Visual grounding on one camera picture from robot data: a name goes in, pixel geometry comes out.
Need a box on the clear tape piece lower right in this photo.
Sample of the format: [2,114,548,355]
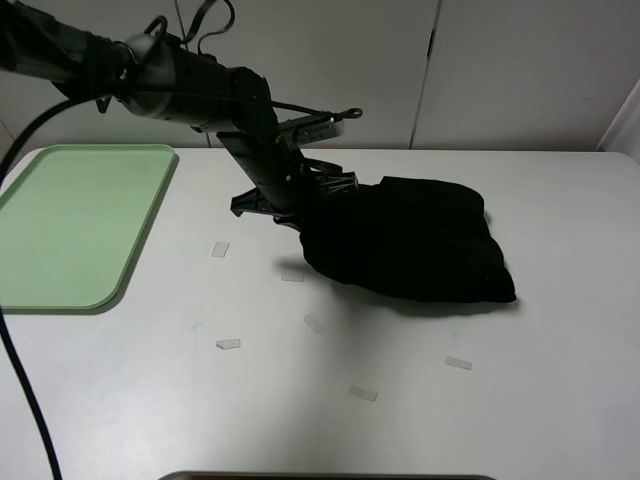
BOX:
[445,355,472,371]

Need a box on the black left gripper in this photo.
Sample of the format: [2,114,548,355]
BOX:
[217,132,359,225]

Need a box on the clear tape piece centre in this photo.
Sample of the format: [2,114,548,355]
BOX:
[304,314,325,334]

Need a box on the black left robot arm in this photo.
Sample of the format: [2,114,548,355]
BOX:
[1,1,362,227]

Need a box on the light green plastic tray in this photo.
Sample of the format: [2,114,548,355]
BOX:
[1,145,178,314]

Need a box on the clear tape piece bottom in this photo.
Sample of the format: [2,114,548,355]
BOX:
[349,386,378,402]

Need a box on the black short sleeve t-shirt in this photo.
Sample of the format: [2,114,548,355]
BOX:
[299,177,516,303]

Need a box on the clear tape piece middle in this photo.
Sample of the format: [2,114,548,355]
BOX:
[281,272,304,282]

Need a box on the clear tape piece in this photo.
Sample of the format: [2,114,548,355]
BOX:
[211,242,230,258]
[349,386,378,402]
[445,355,472,371]
[304,314,325,334]
[281,272,304,282]
[216,339,241,351]

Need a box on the clear tape piece lower left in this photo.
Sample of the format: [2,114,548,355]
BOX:
[216,339,241,351]

